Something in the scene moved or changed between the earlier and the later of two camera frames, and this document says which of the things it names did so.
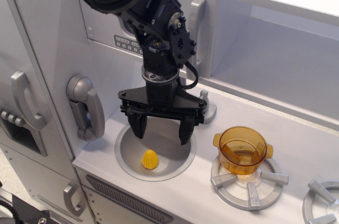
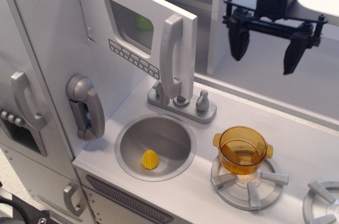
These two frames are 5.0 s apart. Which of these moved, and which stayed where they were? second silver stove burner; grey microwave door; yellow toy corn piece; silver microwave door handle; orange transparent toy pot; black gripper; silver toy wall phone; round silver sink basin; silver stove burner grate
Moved: grey microwave door; silver microwave door handle; black gripper
Stayed: round silver sink basin; orange transparent toy pot; silver stove burner grate; second silver stove burner; silver toy wall phone; yellow toy corn piece
